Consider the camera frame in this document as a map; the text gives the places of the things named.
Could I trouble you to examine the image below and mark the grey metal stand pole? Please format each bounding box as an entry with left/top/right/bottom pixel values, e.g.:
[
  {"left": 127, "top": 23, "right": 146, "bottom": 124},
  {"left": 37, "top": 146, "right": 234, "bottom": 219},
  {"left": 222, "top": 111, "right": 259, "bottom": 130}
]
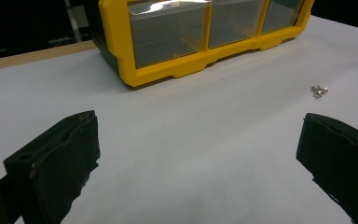
[{"left": 63, "top": 0, "right": 90, "bottom": 43}]

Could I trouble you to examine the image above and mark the set of clear organizer drawers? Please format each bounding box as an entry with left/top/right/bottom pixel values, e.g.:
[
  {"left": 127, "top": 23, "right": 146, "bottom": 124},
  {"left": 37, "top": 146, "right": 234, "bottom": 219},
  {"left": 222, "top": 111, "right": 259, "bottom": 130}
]
[{"left": 127, "top": 0, "right": 306, "bottom": 69}]

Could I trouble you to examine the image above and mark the yellow black organizer cabinet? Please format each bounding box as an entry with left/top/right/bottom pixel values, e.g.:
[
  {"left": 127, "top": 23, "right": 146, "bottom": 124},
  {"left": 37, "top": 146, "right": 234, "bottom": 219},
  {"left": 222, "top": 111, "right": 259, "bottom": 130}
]
[{"left": 91, "top": 0, "right": 315, "bottom": 88}]

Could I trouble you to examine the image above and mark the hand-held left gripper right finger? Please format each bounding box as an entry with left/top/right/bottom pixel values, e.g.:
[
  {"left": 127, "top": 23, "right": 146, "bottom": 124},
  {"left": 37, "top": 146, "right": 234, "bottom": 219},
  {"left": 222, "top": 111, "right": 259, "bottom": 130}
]
[{"left": 296, "top": 112, "right": 358, "bottom": 224}]

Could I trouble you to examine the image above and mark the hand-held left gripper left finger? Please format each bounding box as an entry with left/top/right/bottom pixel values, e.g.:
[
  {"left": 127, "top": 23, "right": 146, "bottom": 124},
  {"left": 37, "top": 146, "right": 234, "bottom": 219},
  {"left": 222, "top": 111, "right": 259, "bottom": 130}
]
[{"left": 3, "top": 110, "right": 101, "bottom": 224}]

